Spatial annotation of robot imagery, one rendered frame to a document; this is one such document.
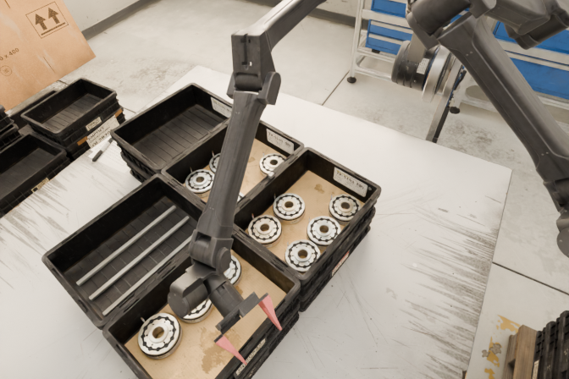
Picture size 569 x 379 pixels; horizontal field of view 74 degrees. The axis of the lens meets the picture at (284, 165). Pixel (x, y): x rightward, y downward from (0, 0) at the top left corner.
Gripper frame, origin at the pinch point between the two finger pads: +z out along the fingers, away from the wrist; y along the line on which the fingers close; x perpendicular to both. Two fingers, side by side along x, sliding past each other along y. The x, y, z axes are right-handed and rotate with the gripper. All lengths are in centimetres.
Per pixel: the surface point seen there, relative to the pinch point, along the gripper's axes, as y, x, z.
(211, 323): -4.4, 21.9, -10.2
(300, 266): 23.0, 17.8, -5.7
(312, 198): 44, 27, -19
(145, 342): -19.1, 21.1, -17.6
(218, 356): -7.8, 18.8, -2.9
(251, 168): 38, 36, -42
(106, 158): 4, 68, -91
